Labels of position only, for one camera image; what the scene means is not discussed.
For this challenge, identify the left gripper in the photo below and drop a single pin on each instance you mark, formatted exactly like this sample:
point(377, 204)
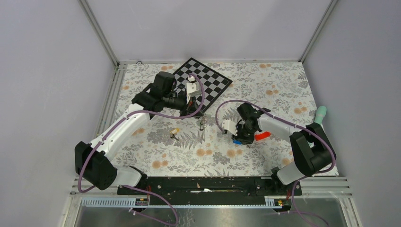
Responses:
point(195, 107)

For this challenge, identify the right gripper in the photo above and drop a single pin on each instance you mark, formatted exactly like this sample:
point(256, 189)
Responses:
point(245, 141)

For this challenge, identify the grey metal key holder plate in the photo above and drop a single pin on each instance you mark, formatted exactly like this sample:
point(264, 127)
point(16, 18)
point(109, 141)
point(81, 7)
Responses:
point(202, 123)

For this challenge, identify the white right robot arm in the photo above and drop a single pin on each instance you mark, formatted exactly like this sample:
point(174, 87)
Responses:
point(311, 148)

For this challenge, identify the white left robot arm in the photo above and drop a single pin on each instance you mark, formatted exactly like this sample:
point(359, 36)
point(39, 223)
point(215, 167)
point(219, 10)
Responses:
point(93, 160)

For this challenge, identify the red key tag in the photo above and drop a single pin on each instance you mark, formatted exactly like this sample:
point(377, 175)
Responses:
point(262, 135)

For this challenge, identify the black and silver chessboard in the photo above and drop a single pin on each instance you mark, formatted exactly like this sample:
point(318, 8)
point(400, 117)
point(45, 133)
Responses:
point(213, 82)

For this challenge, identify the floral table mat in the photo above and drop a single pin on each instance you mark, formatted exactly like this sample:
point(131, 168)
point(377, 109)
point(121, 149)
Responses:
point(281, 87)

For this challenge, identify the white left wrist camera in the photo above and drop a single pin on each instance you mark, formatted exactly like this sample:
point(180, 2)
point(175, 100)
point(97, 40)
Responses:
point(192, 87)

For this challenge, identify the mint green handle tool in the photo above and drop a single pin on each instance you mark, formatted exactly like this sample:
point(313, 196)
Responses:
point(320, 114)

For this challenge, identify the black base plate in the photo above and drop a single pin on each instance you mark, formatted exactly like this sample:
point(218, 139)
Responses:
point(204, 191)

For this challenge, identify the aluminium frame rails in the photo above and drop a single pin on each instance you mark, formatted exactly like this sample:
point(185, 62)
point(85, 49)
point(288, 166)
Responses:
point(120, 66)

